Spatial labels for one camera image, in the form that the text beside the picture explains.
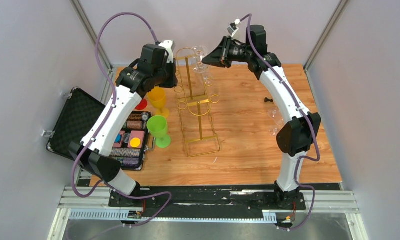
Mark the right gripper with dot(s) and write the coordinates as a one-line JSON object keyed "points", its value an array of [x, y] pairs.
{"points": [[219, 56]]}

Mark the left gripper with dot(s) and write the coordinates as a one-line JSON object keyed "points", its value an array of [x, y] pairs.
{"points": [[173, 81]]}

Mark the orange wine glass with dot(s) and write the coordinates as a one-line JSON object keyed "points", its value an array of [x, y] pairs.
{"points": [[158, 99]]}

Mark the red wine glass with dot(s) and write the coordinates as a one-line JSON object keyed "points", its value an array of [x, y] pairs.
{"points": [[142, 105]]}

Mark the green wine glass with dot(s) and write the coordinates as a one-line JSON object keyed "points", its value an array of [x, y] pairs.
{"points": [[158, 127]]}

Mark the clear wine glass front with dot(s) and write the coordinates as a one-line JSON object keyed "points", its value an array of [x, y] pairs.
{"points": [[274, 113]]}

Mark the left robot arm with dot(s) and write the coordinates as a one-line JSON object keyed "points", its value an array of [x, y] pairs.
{"points": [[155, 67]]}

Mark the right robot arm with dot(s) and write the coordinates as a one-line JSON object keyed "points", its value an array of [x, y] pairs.
{"points": [[300, 126]]}

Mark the clear wine glass rearmost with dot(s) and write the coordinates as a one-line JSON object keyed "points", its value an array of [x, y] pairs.
{"points": [[199, 51]]}

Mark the black chess pawn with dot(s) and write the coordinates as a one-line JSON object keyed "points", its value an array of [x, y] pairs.
{"points": [[268, 100]]}

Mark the clear dealer button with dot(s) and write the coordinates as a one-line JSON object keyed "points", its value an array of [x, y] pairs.
{"points": [[126, 137]]}

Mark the yellow round chip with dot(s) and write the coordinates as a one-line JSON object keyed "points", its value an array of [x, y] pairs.
{"points": [[135, 142]]}

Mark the blue round chip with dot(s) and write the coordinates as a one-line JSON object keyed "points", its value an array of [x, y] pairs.
{"points": [[118, 138]]}

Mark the black poker chip case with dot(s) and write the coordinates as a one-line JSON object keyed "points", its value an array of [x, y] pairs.
{"points": [[79, 115]]}

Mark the gold wire glass rack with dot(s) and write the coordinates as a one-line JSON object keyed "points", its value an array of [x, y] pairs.
{"points": [[194, 102]]}

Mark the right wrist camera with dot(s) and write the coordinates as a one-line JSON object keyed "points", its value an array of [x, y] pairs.
{"points": [[233, 28]]}

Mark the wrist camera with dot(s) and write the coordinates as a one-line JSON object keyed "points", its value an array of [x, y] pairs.
{"points": [[233, 28], [169, 46]]}

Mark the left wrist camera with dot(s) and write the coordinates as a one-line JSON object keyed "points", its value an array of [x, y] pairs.
{"points": [[169, 46]]}

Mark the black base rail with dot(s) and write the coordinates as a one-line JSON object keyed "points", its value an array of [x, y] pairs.
{"points": [[208, 204]]}

